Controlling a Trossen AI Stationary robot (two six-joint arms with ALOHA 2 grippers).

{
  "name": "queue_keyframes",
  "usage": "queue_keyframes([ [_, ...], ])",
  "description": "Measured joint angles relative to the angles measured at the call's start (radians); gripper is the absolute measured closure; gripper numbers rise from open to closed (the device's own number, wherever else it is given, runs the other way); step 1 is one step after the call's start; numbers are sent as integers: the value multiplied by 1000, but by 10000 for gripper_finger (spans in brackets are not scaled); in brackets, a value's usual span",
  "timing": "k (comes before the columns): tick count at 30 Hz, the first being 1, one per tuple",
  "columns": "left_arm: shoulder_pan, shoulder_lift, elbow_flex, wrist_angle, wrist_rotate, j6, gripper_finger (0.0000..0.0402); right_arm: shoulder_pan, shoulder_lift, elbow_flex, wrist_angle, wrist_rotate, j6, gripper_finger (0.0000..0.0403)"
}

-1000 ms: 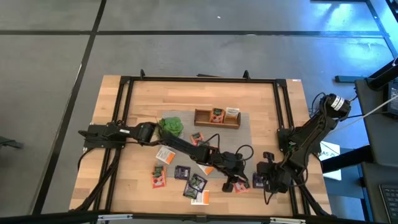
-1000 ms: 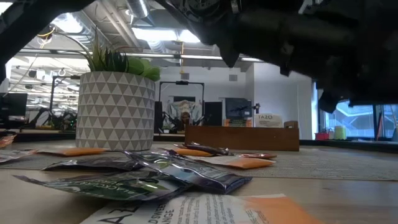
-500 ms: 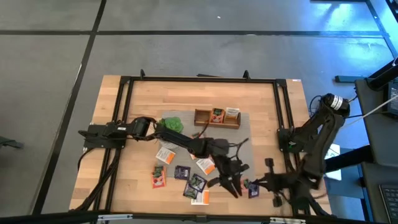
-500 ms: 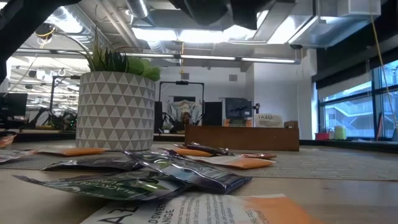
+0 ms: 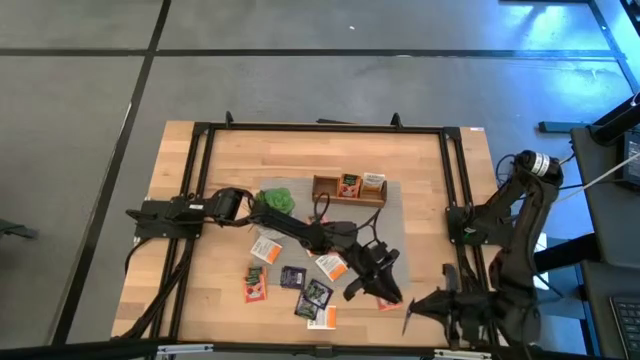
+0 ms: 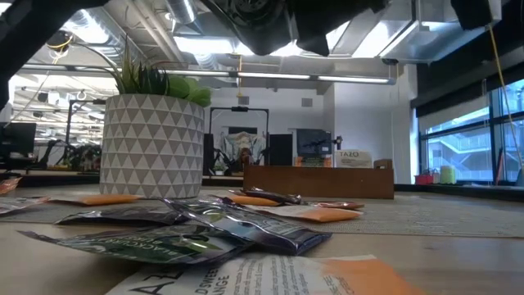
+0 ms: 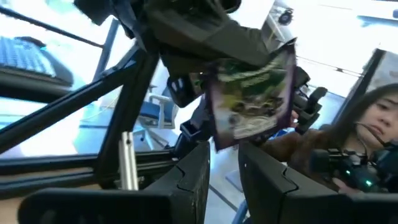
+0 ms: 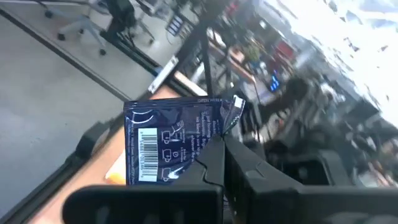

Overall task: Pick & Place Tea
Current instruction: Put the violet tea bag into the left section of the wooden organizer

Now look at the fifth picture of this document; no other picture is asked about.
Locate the wooden three-compartment box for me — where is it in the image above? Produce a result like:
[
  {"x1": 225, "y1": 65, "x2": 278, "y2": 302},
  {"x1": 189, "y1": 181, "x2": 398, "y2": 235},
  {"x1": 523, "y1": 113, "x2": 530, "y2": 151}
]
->
[{"x1": 311, "y1": 173, "x2": 389, "y2": 209}]

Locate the silver frame bracket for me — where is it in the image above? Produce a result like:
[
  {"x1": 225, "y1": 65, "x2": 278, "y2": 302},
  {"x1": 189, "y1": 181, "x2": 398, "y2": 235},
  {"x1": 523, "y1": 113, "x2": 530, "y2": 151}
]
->
[
  {"x1": 432, "y1": 348, "x2": 494, "y2": 360},
  {"x1": 155, "y1": 342, "x2": 215, "y2": 357}
]

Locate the white taut cord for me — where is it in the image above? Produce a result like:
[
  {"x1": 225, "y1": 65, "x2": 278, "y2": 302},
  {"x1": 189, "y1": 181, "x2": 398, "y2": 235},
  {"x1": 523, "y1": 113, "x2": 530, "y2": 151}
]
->
[{"x1": 559, "y1": 152, "x2": 640, "y2": 201}]

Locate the grey woven placemat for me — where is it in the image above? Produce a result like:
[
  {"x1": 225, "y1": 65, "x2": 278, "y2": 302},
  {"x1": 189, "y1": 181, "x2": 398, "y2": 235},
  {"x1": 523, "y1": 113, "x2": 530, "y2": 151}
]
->
[{"x1": 257, "y1": 176, "x2": 412, "y2": 292}]

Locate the green plant in patterned pot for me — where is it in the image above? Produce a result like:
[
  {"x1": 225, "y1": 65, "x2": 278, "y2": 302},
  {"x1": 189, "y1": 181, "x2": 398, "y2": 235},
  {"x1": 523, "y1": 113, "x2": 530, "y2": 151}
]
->
[{"x1": 249, "y1": 187, "x2": 297, "y2": 240}]

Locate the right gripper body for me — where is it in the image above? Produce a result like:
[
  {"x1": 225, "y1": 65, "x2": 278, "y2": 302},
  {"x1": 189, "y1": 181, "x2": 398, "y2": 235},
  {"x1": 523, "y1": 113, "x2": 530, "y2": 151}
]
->
[{"x1": 444, "y1": 292, "x2": 501, "y2": 346}]

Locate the grey chair base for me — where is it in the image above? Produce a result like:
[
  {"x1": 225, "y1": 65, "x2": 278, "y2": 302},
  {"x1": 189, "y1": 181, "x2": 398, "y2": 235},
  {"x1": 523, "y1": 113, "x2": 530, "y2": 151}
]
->
[{"x1": 0, "y1": 217, "x2": 40, "y2": 242}]

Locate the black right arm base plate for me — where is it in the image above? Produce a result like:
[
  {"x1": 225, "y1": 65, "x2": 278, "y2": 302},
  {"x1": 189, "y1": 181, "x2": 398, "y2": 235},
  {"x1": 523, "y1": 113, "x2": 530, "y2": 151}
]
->
[{"x1": 444, "y1": 204, "x2": 519, "y2": 247}]

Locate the black monitor on desk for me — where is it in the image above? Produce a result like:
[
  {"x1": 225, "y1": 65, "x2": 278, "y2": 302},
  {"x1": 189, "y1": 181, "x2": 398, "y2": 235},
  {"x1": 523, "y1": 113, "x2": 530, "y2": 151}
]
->
[{"x1": 622, "y1": 130, "x2": 640, "y2": 192}]

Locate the black slanted beam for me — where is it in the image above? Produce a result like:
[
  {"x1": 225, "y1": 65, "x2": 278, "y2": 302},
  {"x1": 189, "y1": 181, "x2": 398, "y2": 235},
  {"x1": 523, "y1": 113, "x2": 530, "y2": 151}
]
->
[{"x1": 529, "y1": 232, "x2": 601, "y2": 274}]

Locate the white printed sign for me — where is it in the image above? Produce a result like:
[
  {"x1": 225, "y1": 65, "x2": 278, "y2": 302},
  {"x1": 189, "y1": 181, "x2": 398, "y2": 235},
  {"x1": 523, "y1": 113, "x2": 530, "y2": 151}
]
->
[{"x1": 527, "y1": 229, "x2": 551, "y2": 292}]

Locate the black keyboard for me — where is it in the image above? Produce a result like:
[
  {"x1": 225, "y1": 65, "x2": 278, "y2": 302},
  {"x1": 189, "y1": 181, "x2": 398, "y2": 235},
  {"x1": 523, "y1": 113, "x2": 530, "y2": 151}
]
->
[{"x1": 608, "y1": 295, "x2": 640, "y2": 360}]

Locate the black overhead beam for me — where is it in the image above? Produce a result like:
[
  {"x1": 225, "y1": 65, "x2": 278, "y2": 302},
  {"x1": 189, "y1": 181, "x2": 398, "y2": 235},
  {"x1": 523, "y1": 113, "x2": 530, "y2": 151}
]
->
[{"x1": 0, "y1": 337, "x2": 640, "y2": 360}]

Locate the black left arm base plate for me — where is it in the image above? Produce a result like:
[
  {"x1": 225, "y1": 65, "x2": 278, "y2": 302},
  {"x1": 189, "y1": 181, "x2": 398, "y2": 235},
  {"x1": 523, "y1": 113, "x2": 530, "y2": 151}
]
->
[{"x1": 124, "y1": 198, "x2": 207, "y2": 240}]

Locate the dark grey desk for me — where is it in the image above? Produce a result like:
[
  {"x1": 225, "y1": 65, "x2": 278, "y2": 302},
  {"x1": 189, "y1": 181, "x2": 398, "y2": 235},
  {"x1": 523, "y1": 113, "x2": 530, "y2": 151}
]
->
[{"x1": 569, "y1": 124, "x2": 640, "y2": 360}]

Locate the blue-grey desk foot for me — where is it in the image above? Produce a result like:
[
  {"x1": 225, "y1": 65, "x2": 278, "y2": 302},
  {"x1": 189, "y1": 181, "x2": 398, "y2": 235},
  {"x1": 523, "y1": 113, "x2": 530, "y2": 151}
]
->
[{"x1": 538, "y1": 119, "x2": 592, "y2": 134}]

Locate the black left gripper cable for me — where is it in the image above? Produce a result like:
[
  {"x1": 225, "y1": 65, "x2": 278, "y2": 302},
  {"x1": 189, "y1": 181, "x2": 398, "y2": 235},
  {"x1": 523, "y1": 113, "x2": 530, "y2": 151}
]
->
[{"x1": 310, "y1": 191, "x2": 386, "y2": 246}]

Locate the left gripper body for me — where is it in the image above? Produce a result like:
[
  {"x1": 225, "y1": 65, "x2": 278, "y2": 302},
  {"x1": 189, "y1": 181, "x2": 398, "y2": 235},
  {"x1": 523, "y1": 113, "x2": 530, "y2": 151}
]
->
[{"x1": 344, "y1": 238, "x2": 401, "y2": 281}]

